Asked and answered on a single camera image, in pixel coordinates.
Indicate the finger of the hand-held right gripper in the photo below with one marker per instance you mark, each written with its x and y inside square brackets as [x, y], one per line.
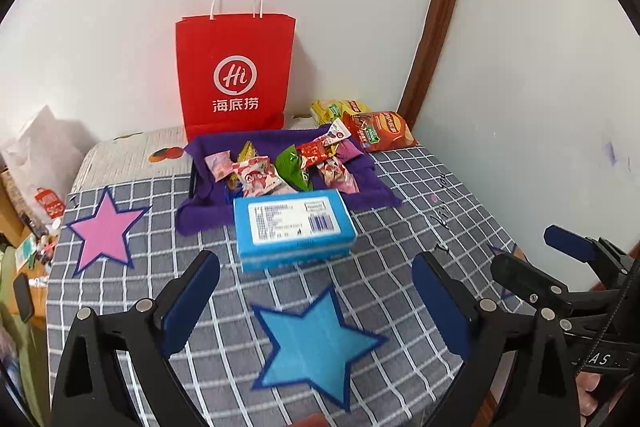
[530, 279]
[570, 242]

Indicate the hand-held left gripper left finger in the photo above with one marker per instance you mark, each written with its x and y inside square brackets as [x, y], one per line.
[192, 302]

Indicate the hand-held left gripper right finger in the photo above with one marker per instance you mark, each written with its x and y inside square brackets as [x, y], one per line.
[440, 302]

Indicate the strawberry print snack packet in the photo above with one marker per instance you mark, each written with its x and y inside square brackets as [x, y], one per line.
[257, 179]

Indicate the white pink floral snack packet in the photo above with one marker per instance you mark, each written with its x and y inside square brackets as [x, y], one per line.
[336, 174]

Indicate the green snack packet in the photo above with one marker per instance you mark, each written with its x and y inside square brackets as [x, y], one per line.
[292, 169]

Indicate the person's right hand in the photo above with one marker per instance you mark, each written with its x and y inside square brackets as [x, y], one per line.
[585, 392]

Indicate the brown paper star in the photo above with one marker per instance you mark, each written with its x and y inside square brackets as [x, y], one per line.
[520, 253]

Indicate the grey checked cloth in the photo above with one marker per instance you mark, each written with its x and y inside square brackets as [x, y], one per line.
[225, 297]

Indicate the pink paper star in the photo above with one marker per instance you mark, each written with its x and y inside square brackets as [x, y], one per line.
[102, 232]

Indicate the blue box white label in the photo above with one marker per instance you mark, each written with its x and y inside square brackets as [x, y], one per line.
[295, 247]

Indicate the blue paper star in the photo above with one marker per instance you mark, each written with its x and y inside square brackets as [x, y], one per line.
[312, 347]

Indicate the white box with orange print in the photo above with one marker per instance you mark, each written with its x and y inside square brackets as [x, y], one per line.
[120, 152]

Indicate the black phone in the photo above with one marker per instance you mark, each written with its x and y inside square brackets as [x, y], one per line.
[22, 297]

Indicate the green blanket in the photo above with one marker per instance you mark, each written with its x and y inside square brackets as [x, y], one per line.
[30, 357]

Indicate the teal white packet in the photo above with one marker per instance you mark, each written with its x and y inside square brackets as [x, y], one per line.
[25, 255]

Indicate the red chip bag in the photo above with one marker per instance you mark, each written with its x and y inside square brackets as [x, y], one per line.
[387, 129]

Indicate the white plastic bag red label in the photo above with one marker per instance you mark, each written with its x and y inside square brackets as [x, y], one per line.
[40, 147]

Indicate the yellow chip bag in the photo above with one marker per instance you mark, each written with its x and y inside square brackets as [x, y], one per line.
[330, 112]

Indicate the red paper bag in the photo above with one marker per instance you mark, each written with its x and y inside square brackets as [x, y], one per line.
[235, 52]

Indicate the brown wooden door frame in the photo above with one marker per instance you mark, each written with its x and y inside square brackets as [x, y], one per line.
[440, 7]

